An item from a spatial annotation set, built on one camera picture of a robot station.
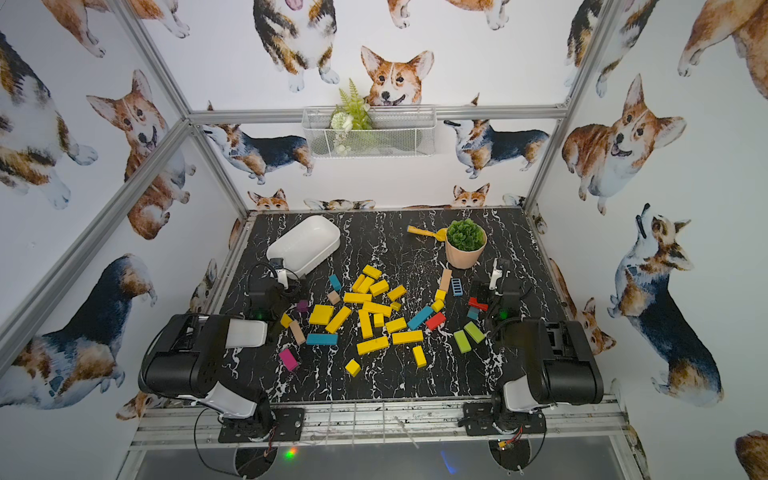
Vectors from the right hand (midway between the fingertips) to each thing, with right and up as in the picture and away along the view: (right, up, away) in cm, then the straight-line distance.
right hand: (489, 272), depth 93 cm
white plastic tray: (-63, +8, +16) cm, 65 cm away
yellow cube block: (-40, -24, -12) cm, 49 cm away
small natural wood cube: (-49, -8, +2) cm, 49 cm away
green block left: (-10, -19, -6) cm, 22 cm away
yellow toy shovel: (-13, +12, +21) cm, 27 cm away
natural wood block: (-58, -17, -4) cm, 61 cm away
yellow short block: (-22, -22, -9) cm, 33 cm away
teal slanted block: (-22, -14, -2) cm, 26 cm away
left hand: (-62, +1, +2) cm, 62 cm away
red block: (-16, -14, -2) cm, 22 cm away
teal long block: (-51, -19, -4) cm, 55 cm away
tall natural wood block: (-13, -3, +7) cm, 15 cm away
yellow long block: (-36, -20, -7) cm, 42 cm away
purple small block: (-58, -10, 0) cm, 59 cm away
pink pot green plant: (-7, +10, +5) cm, 13 cm away
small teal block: (-49, -4, +5) cm, 50 cm away
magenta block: (-59, -23, -9) cm, 64 cm away
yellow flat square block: (-53, -13, +1) cm, 54 cm away
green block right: (-6, -17, -5) cm, 18 cm away
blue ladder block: (-10, -5, +5) cm, 12 cm away
